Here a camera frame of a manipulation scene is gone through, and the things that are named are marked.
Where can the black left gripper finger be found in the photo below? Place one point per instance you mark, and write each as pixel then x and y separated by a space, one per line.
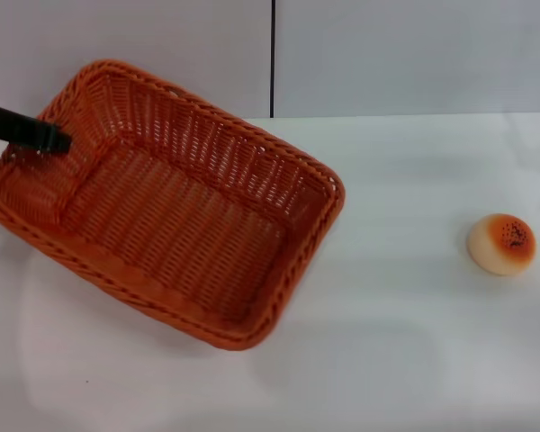
pixel 22 127

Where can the orange woven plastic basket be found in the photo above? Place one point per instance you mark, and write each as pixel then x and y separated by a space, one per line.
pixel 171 238

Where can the round toasted bread bun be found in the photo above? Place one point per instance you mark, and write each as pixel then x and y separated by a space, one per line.
pixel 495 247

